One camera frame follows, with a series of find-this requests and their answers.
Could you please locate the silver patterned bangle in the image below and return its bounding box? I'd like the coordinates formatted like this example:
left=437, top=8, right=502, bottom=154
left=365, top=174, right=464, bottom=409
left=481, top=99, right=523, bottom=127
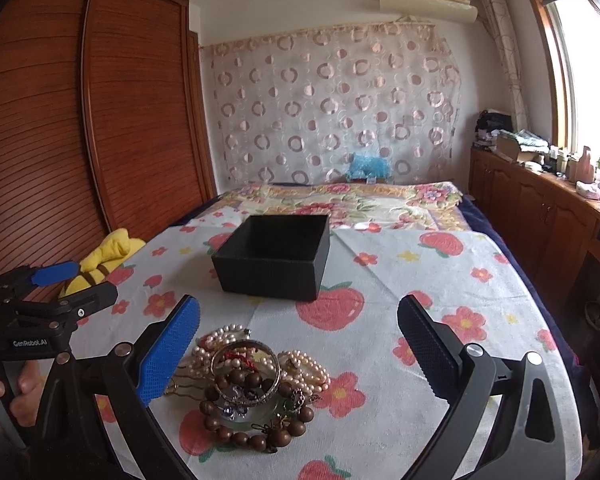
left=209, top=339, right=282, bottom=406

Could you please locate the pale green jade bangle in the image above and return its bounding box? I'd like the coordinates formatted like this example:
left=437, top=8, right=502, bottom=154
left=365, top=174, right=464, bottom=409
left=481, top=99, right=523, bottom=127
left=215, top=393, right=285, bottom=431

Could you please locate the left human hand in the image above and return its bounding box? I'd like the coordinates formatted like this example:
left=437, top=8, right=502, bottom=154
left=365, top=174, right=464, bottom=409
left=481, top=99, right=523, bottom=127
left=0, top=358, right=45, bottom=428

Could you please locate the gold hair comb pin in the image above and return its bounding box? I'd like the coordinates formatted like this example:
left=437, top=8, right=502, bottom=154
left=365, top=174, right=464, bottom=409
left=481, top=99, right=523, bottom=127
left=163, top=365, right=208, bottom=401

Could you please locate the yellow plush toy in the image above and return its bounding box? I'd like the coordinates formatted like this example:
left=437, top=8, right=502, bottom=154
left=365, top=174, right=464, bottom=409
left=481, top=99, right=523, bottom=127
left=59, top=229, right=146, bottom=298

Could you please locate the strawberry flower print cloth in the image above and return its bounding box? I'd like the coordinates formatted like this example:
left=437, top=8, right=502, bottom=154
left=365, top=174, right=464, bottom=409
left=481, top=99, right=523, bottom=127
left=71, top=223, right=582, bottom=479

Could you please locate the black square storage box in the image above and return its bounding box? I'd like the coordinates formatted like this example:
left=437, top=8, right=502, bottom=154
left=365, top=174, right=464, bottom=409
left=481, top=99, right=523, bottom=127
left=211, top=214, right=330, bottom=302

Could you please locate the wooden louvered wardrobe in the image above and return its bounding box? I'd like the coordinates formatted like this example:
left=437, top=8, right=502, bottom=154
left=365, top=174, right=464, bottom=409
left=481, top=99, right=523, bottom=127
left=0, top=0, right=216, bottom=275

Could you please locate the wooden side cabinet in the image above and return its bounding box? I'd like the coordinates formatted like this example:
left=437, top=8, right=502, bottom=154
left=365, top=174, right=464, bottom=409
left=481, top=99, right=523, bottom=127
left=469, top=148, right=600, bottom=339

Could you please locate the floral bed quilt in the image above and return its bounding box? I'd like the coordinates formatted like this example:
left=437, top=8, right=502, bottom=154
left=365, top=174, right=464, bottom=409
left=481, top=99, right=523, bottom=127
left=186, top=181, right=469, bottom=232

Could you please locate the blue plush toy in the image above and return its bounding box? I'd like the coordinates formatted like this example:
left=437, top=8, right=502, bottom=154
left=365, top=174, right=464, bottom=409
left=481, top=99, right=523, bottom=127
left=346, top=154, right=391, bottom=183

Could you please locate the pink circle pattern curtain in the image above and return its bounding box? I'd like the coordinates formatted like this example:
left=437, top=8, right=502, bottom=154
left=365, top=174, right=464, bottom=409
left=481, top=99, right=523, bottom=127
left=200, top=22, right=460, bottom=187

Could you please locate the pink bottle on cabinet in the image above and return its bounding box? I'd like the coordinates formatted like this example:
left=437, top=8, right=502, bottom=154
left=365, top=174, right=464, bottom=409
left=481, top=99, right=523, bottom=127
left=576, top=145, right=595, bottom=184

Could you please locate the cardboard box on cabinet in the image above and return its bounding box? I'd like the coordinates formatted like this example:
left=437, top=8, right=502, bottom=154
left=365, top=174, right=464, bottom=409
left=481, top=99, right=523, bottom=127
left=494, top=132, right=539, bottom=164

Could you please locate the dark clothes pile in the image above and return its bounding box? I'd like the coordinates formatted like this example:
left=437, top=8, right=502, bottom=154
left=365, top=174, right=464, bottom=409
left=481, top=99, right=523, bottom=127
left=474, top=110, right=513, bottom=148

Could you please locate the white patterned side curtain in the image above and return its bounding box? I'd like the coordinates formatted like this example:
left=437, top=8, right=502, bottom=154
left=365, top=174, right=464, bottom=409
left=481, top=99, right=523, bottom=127
left=480, top=0, right=528, bottom=131

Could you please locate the pink pearl bracelet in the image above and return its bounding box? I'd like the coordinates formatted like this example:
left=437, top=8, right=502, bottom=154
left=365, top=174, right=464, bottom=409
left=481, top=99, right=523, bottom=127
left=187, top=323, right=252, bottom=380

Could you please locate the red cord jewelry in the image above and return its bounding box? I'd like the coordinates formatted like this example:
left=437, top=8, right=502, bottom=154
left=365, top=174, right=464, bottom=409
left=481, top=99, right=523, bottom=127
left=220, top=351, right=258, bottom=370

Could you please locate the white pearl necklace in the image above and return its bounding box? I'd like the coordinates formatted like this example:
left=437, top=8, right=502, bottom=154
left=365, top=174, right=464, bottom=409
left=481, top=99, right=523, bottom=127
left=277, top=349, right=333, bottom=396

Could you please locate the brown wooden bead bracelet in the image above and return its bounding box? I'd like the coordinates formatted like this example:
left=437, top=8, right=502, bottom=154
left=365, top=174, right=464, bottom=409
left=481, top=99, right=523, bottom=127
left=198, top=367, right=315, bottom=454

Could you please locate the window with wooden frame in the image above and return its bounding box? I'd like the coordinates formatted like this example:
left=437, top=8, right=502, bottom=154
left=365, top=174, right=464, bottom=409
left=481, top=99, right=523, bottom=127
left=530, top=0, right=600, bottom=160

